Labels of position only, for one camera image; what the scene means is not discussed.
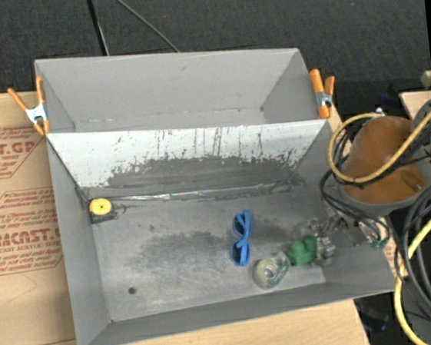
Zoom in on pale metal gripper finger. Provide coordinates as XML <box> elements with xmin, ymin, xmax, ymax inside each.
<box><xmin>313</xmin><ymin>234</ymin><xmax>340</xmax><ymax>268</ymax></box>
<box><xmin>307</xmin><ymin>217</ymin><xmax>327</xmax><ymax>240</ymax></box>

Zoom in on green toy block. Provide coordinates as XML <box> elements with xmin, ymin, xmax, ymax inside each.
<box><xmin>283</xmin><ymin>234</ymin><xmax>321</xmax><ymax>268</ymax></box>

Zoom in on clear plastic tape dispenser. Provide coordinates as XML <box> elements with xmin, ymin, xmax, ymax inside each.
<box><xmin>249</xmin><ymin>250</ymin><xmax>294</xmax><ymax>293</ymax></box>

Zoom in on blue sunglasses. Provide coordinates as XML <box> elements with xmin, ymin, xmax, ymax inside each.
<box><xmin>224</xmin><ymin>208</ymin><xmax>259</xmax><ymax>269</ymax></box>

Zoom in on grey metal bin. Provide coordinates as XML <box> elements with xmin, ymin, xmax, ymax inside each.
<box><xmin>33</xmin><ymin>22</ymin><xmax>403</xmax><ymax>345</ymax></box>

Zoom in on yellow and black tape measure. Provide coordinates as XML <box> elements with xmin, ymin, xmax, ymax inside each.
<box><xmin>87</xmin><ymin>195</ymin><xmax>122</xmax><ymax>224</ymax></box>

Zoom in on brown cardboard board red print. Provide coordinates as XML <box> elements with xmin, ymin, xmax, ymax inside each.
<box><xmin>0</xmin><ymin>85</ymin><xmax>78</xmax><ymax>345</ymax></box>

